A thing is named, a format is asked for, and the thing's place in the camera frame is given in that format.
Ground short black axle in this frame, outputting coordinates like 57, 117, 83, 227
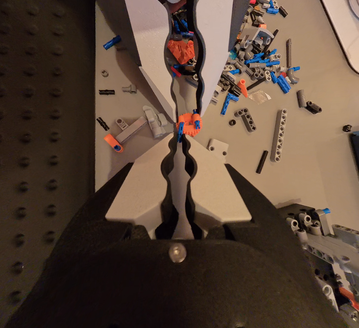
256, 151, 269, 174

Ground orange connector block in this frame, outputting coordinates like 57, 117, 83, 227
104, 134, 124, 153

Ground grey rectangular panel piece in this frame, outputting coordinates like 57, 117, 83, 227
207, 138, 229, 163

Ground pile of small building parts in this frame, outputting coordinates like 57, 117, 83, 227
103, 0, 300, 115

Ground small clear sticker bag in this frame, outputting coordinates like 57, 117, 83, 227
248, 89, 272, 104

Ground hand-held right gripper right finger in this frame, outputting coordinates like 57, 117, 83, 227
182, 134, 253, 235

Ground white book stand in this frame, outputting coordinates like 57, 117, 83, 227
307, 0, 359, 75

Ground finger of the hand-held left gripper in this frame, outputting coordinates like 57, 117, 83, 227
122, 0, 180, 125
193, 0, 237, 117

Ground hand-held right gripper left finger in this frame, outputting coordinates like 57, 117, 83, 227
105, 133, 178, 236

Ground long grey holed beam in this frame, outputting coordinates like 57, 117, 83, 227
270, 109, 288, 163

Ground dark grey angled beam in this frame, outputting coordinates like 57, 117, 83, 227
234, 108, 257, 132

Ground blue robot kit box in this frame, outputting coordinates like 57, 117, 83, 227
349, 131, 359, 171

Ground orange toothed gear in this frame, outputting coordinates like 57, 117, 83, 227
176, 112, 202, 137

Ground grey partly built model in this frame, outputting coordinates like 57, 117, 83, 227
286, 203, 359, 317

